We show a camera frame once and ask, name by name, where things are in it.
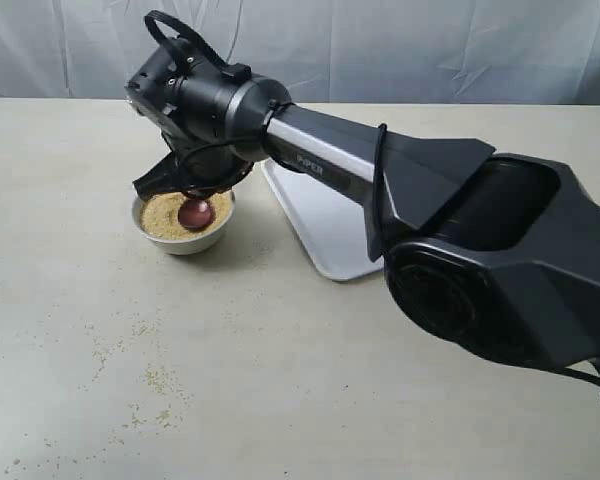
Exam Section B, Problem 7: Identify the white backdrop curtain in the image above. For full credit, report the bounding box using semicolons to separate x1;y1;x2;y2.
0;0;600;105

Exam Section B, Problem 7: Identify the white rectangular plastic tray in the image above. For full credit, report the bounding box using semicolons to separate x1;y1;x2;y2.
261;159;383;282

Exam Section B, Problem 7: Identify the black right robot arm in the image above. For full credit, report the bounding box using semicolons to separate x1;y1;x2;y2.
125;37;600;388

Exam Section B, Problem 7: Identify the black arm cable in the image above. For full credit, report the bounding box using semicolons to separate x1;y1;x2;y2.
144;9;600;406

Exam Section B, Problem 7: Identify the beige grainy powder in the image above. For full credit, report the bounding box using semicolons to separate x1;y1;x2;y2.
140;193;233;240

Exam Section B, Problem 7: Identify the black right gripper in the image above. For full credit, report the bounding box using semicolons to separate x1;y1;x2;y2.
123;37;254;201

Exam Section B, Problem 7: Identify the dark red wooden spoon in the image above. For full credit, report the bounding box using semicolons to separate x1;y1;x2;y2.
177;192;215;231

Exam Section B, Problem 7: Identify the white ceramic bowl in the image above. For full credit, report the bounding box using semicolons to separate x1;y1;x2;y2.
131;191;236;256

